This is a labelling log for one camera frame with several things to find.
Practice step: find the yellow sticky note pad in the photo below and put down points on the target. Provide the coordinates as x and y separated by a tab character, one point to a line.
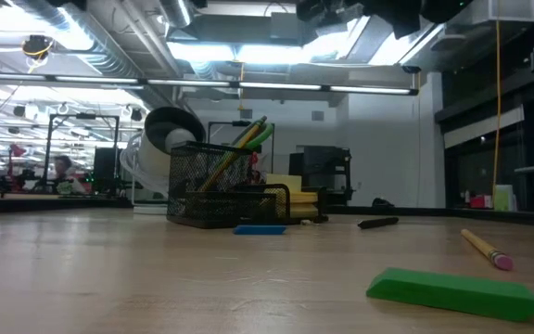
304	199

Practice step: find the black marker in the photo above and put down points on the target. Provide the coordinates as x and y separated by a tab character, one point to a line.
378	222

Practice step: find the red box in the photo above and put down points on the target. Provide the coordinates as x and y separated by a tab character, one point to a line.
479	202

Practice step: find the green white box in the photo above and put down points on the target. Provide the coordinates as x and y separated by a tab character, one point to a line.
503	198

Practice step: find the grey wall square panel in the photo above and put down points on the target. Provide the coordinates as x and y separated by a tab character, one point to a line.
317	115
246	114

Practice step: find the overhead light bar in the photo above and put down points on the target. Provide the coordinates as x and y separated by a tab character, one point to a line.
193	83

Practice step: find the black round floor object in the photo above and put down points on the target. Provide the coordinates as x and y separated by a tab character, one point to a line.
382	202

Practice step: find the black equipment rack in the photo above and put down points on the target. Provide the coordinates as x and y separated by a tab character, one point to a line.
322	167

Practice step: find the black metal rig frame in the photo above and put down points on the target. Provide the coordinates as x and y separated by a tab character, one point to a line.
81	116

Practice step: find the red desk lamp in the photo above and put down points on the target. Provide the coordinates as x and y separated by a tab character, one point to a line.
16	153

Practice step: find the person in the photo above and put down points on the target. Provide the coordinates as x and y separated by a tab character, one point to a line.
65	178

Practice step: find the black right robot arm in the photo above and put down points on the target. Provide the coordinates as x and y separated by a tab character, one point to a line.
401	14

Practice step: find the green eraser block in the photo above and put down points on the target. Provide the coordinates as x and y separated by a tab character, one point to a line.
452	292

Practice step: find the black mesh desk organizer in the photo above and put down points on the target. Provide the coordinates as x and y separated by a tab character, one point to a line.
211	209

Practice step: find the black table frame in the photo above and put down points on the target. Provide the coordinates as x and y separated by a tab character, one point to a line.
54	204

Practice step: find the blue eraser block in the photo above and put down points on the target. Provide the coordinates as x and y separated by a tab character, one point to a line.
260	229

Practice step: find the yellow pencil pink eraser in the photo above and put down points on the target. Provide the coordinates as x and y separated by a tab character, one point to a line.
485	248
230	160

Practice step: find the small white block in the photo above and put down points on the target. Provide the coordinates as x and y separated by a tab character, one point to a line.
306	222

